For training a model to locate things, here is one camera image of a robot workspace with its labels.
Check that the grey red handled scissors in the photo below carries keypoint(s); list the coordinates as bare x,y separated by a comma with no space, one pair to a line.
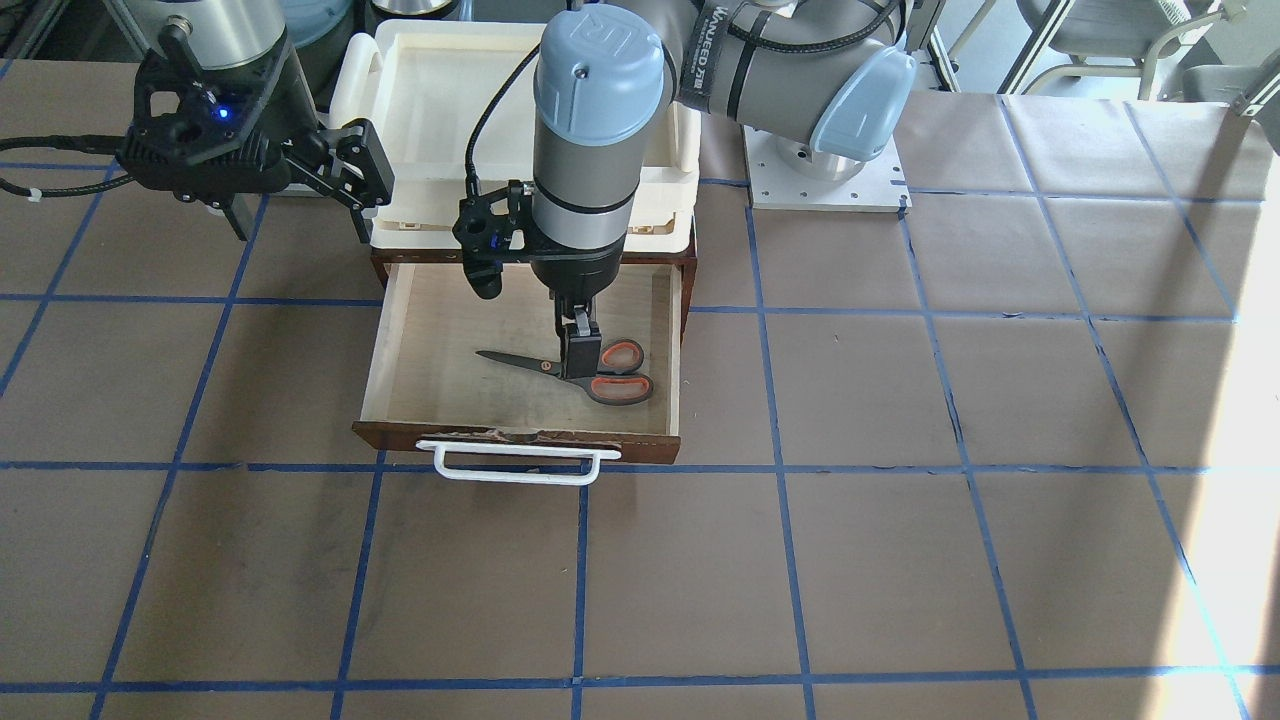
617,380

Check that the grey chair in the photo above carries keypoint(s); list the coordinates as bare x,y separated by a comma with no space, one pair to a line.
1118,39

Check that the dark wooden drawer cabinet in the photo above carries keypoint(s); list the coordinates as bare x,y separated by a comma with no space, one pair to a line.
690,270

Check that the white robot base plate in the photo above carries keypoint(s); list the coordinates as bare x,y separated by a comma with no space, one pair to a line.
788,175

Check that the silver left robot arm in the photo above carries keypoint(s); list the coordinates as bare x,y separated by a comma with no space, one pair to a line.
833,76

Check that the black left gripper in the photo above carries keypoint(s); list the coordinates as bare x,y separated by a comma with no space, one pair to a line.
575,272

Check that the wooden drawer with white handle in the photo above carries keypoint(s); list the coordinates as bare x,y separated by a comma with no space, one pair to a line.
431,389

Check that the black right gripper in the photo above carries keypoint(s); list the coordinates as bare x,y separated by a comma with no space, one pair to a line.
283,103

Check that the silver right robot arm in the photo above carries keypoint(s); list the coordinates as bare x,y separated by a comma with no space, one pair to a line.
225,34

